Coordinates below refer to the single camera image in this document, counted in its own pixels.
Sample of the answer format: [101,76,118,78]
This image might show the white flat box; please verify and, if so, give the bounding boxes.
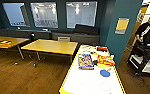
[81,45,97,54]

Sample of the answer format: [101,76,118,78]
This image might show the light grey chair back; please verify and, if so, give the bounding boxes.
[57,35,71,42]

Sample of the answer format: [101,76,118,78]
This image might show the dark grey sofa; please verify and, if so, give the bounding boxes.
[50,23,101,45]

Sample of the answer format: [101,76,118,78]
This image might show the light wooden table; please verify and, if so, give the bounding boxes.
[0,35,31,60]
[20,38,79,61]

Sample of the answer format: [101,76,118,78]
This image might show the red and black object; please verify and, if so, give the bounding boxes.
[96,46,109,53]

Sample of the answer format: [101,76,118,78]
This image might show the interior glass window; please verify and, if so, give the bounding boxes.
[65,1,98,29]
[2,2,30,28]
[30,2,59,29]

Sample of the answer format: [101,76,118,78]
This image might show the orange game box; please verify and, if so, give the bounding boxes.
[96,54,116,67]

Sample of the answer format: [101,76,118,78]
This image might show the yellow air hockey table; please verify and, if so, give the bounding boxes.
[58,44,127,94]

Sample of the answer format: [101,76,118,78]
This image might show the blue bowl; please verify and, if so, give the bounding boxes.
[99,69,111,78]

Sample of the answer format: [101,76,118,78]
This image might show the small black round object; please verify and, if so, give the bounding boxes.
[30,32,36,39]

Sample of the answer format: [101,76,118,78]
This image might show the white shallow bowl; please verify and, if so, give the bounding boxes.
[100,81,112,92]

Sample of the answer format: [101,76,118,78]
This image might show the long dark grey bench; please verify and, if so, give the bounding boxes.
[0,29,52,40]

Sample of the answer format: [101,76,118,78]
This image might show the orange and black object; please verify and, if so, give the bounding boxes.
[0,39,12,47]

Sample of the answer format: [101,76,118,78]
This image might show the yellow wall poster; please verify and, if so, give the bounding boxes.
[115,17,130,35]

